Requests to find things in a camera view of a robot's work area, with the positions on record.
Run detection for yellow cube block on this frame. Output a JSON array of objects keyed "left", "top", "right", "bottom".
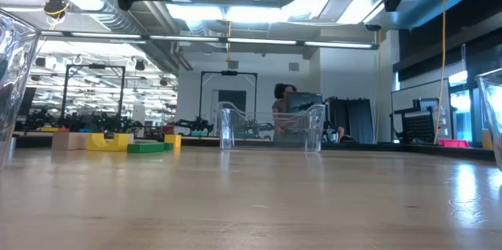
[{"left": 164, "top": 134, "right": 183, "bottom": 149}]

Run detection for yellow arch block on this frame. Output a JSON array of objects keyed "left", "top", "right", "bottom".
[{"left": 86, "top": 132, "right": 135, "bottom": 152}]

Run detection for large natural wood block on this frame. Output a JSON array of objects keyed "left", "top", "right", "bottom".
[{"left": 51, "top": 132, "right": 90, "bottom": 151}]

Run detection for white partition panel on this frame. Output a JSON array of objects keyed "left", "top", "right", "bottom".
[{"left": 391, "top": 78, "right": 451, "bottom": 141}]

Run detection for black folding panels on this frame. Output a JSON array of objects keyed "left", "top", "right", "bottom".
[{"left": 325, "top": 96, "right": 376, "bottom": 145}]

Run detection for black pegboard cart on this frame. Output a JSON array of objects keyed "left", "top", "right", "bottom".
[{"left": 390, "top": 97, "right": 442, "bottom": 144}]

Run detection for black monitor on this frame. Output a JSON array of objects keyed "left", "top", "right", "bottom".
[{"left": 285, "top": 92, "right": 323, "bottom": 114}]

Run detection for person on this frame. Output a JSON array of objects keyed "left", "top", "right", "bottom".
[{"left": 271, "top": 82, "right": 299, "bottom": 143}]

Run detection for clear plastic bin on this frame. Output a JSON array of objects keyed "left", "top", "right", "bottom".
[
  {"left": 0, "top": 9, "right": 42, "bottom": 171},
  {"left": 474, "top": 67, "right": 502, "bottom": 172},
  {"left": 217, "top": 100, "right": 327, "bottom": 153}
]

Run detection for red plastic bin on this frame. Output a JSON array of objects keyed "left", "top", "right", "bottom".
[{"left": 438, "top": 138, "right": 471, "bottom": 149}]

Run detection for long green block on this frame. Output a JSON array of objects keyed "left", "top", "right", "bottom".
[{"left": 126, "top": 142, "right": 166, "bottom": 154}]

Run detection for yellow roll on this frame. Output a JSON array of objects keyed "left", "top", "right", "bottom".
[{"left": 482, "top": 128, "right": 493, "bottom": 151}]

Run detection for black aluminium rig frame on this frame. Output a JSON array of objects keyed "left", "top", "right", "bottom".
[{"left": 38, "top": 29, "right": 380, "bottom": 51}]

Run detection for black ceiling cable reel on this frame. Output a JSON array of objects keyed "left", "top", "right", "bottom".
[{"left": 42, "top": 0, "right": 71, "bottom": 20}]

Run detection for black station frame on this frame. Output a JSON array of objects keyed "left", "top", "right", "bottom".
[
  {"left": 60, "top": 63, "right": 127, "bottom": 125},
  {"left": 198, "top": 70, "right": 259, "bottom": 125}
]

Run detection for black table edge rail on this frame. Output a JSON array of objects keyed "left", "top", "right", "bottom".
[{"left": 13, "top": 134, "right": 496, "bottom": 161}]

